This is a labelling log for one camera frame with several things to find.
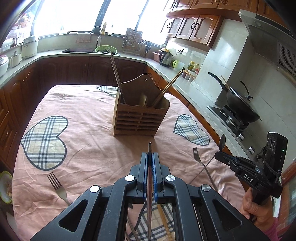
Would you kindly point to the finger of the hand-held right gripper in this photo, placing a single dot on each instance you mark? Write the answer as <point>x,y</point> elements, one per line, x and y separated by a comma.
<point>233,157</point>
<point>225,162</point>

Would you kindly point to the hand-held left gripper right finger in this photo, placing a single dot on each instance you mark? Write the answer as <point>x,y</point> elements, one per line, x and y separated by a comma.
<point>155,178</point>

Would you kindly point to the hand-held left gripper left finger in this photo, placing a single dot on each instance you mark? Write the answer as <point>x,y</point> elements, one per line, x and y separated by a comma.
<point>143,176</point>

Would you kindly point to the metal chopstick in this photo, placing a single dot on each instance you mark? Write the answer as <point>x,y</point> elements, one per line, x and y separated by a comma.
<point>149,162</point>
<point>116,77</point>

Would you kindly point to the long metal spoon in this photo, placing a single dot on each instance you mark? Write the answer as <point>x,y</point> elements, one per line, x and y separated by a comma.
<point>222,142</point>

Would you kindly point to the wooden utensil holder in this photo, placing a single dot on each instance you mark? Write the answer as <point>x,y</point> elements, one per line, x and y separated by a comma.
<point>138,120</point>

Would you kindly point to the wooden chopstick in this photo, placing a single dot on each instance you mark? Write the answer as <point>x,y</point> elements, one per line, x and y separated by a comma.
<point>163,220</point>
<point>131,228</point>
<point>164,93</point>
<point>170,85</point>

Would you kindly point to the person's right hand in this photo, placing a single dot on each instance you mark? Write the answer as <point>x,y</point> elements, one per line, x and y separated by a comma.
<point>256,207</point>

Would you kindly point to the gas stove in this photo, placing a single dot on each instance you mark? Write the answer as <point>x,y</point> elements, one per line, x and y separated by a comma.
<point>233,119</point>

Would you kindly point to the black wok with lid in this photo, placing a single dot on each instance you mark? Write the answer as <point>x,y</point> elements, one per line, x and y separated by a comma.
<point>240,105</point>

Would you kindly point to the pink heart-print tablecloth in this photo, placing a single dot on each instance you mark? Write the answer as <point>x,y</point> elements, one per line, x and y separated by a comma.
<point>92,150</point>

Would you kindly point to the wooden cooking chopsticks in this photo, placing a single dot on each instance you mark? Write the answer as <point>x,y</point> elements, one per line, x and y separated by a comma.
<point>227,85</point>

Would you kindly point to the grey stone countertop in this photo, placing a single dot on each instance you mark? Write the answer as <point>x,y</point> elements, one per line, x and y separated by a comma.
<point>198,92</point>

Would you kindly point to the wide silver fork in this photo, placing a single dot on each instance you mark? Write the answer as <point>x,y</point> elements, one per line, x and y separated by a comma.
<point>59,188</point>

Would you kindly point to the spice jar set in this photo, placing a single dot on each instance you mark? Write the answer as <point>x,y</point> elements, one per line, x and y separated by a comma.
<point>188,75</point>

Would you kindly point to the condiment bottles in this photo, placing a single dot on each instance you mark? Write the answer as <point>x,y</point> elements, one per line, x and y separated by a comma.
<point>193,67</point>

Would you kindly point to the steel range hood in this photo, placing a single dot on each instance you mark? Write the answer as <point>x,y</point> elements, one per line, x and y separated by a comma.
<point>270,46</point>

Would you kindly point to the steel electric kettle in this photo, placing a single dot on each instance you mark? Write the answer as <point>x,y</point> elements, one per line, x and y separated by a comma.
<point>166,58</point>

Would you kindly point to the pink container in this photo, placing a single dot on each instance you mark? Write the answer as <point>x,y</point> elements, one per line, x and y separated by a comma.
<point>155,56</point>

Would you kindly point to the wooden base cabinets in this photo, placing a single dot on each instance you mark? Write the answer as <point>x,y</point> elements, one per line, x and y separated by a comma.
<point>69,69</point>

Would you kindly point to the green colander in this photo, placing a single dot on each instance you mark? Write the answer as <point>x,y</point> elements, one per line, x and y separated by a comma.
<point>106,49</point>

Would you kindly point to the dish drying rack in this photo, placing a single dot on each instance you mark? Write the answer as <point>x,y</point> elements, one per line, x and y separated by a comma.
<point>133,41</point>

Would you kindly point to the yellow-green bowl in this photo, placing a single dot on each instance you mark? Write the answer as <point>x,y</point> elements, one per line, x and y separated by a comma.
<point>5,185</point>

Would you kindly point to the kitchen sink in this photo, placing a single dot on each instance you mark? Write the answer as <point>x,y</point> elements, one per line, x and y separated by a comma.
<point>76,50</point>

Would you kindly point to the curved kitchen faucet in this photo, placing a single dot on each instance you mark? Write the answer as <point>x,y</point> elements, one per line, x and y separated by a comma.
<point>98,34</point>

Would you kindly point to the yellow bottle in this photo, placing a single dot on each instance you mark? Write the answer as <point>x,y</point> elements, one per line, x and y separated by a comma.
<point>104,28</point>

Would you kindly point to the large kitchen window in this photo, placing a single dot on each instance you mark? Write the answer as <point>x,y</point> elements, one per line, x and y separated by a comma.
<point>74,16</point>

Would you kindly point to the pink and white rice cooker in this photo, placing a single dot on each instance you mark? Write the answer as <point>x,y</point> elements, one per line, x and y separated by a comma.
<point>2,66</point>

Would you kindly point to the small wall outlet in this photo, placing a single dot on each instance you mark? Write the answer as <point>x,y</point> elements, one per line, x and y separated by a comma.
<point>180,50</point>

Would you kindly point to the wooden wall cabinets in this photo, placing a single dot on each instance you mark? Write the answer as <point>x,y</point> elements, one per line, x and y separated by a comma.
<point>201,25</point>

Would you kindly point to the tropical fruit wall poster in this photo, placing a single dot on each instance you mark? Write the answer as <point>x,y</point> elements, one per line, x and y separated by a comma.
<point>24,19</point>

